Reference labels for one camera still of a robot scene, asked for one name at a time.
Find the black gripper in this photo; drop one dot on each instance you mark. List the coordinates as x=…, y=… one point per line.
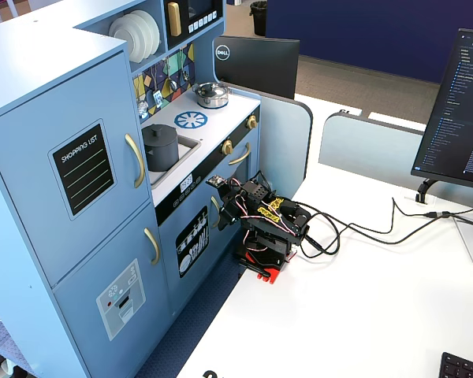
x=225, y=213

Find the dark gray pot lid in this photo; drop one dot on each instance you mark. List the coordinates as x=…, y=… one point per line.
x=159, y=136

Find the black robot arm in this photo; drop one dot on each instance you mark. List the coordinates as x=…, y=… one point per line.
x=276, y=228

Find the shiny steel pot lid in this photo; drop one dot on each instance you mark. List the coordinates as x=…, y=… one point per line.
x=209, y=90

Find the red black table clamp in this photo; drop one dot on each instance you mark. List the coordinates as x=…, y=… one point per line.
x=268, y=273

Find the blue oven door with window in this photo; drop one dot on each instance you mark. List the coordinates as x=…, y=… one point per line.
x=254, y=157

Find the gold stove knob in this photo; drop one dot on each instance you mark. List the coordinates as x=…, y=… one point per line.
x=252, y=122
x=227, y=147

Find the gray toy sink basin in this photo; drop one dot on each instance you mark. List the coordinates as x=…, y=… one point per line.
x=189, y=147

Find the dark gray pot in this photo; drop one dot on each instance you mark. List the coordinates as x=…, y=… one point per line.
x=163, y=159

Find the light gray desk divider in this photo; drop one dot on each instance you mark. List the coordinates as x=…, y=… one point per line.
x=287, y=145
x=366, y=145

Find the shiny steel toy pot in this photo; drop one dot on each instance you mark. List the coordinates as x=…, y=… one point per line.
x=213, y=101

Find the gray ice dispenser sticker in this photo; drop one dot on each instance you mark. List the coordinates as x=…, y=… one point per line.
x=120, y=299

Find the metal toy slotted spatula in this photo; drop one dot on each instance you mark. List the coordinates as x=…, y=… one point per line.
x=157, y=98

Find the metal toy ladle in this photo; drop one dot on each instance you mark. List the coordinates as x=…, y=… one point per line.
x=173, y=84

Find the blue fridge door with dispenser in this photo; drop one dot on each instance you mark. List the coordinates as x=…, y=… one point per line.
x=86, y=271

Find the black shopping list board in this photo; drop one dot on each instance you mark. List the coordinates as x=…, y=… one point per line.
x=83, y=169

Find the black Dell monitor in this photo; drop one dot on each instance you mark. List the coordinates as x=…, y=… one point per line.
x=260, y=67

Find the black trash can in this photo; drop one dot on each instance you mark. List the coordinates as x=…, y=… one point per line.
x=259, y=17

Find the blue fridge door with chalkboard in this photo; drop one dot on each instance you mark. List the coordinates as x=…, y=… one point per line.
x=23, y=236

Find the white toy plate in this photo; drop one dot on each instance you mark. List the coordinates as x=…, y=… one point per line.
x=145, y=31
x=122, y=39
x=154, y=27

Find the black toy microwave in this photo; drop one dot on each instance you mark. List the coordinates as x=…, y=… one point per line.
x=205, y=12

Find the dark blue partition panel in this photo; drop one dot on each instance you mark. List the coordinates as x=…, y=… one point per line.
x=378, y=31

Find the blue toy play kitchen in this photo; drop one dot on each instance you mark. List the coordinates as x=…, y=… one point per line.
x=23, y=78

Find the monitor with lit screen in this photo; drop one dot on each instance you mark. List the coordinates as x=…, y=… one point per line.
x=453, y=106

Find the black keyboard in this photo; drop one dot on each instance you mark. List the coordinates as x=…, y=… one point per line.
x=465, y=368

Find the small wrist camera board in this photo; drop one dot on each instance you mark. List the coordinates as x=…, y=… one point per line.
x=216, y=181

